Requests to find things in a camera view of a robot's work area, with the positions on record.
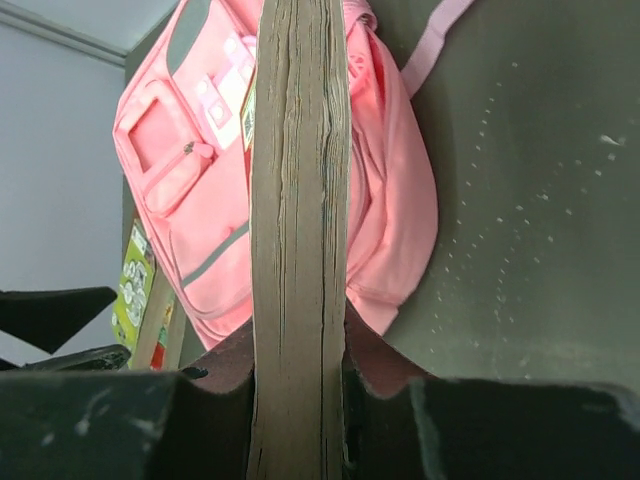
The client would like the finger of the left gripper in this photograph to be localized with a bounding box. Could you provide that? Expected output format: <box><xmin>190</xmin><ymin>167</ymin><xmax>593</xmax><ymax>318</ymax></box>
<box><xmin>1</xmin><ymin>286</ymin><xmax>117</xmax><ymax>354</ymax></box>
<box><xmin>1</xmin><ymin>344</ymin><xmax>131</xmax><ymax>373</ymax></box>

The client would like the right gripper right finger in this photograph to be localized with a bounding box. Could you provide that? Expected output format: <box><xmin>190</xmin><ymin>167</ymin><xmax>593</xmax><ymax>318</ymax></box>
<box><xmin>343</xmin><ymin>307</ymin><xmax>639</xmax><ymax>479</ymax></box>

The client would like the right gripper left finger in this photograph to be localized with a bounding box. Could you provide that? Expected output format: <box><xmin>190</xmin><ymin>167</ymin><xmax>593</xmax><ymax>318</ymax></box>
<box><xmin>1</xmin><ymin>323</ymin><xmax>254</xmax><ymax>479</ymax></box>

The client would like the pink student backpack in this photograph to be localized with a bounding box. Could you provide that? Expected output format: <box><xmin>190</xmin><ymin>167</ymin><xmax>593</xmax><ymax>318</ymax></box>
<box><xmin>113</xmin><ymin>1</ymin><xmax>468</xmax><ymax>349</ymax></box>

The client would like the red paperback book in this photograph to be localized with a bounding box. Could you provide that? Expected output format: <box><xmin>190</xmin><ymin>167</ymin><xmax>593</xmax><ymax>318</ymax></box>
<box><xmin>247</xmin><ymin>1</ymin><xmax>351</xmax><ymax>479</ymax></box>

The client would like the green paperback book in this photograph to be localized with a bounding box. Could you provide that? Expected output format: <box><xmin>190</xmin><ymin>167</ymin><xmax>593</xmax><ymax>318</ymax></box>
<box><xmin>111</xmin><ymin>219</ymin><xmax>156</xmax><ymax>353</ymax></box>

